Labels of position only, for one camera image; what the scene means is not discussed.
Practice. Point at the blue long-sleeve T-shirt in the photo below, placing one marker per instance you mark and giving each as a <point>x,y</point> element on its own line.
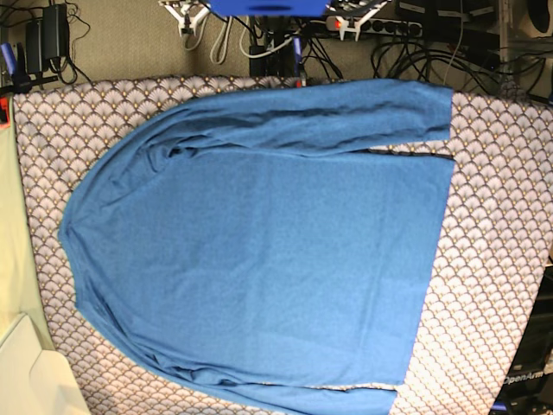
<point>260,247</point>

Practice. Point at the blue box at top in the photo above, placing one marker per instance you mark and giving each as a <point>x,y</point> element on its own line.
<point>269,7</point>

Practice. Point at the black power strip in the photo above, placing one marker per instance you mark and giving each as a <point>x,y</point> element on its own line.
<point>372,26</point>

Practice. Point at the fan-patterned tablecloth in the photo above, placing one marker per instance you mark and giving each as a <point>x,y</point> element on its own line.
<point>494,243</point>

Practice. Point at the black power adapter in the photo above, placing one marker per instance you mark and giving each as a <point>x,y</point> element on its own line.
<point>47,40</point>

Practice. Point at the white plastic bin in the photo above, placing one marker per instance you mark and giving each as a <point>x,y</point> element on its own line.
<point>35,380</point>

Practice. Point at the black OpenArm base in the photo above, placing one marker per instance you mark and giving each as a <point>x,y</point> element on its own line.
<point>527,388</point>

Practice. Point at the blue-handled clamp centre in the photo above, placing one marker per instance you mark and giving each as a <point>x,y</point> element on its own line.
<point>300,72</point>

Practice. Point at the blue-handled clamp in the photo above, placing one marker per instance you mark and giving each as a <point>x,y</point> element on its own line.
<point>20,80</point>
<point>300,72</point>

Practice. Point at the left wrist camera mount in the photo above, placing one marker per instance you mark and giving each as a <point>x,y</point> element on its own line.
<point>350,16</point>

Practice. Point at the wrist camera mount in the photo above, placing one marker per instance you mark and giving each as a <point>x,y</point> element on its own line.
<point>190,15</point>
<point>350,16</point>

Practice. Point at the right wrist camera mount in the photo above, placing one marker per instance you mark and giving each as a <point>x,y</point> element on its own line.
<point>190,15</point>

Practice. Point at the blue-handled clamp left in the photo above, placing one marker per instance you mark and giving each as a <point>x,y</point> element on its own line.
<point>20,80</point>

